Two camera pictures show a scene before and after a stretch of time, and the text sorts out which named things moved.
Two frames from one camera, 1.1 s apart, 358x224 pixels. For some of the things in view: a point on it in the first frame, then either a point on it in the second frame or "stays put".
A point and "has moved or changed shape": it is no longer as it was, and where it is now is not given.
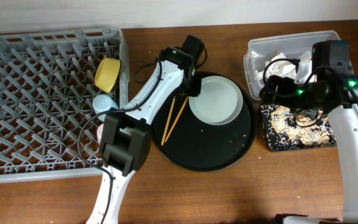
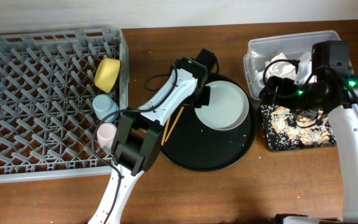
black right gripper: [285, 83] stays put
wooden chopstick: [177, 119] stays put
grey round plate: [219, 102] has moved or changed shape
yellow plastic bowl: [106, 73] stays put
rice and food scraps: [309, 127] stays put
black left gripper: [196, 91] -> [206, 101]
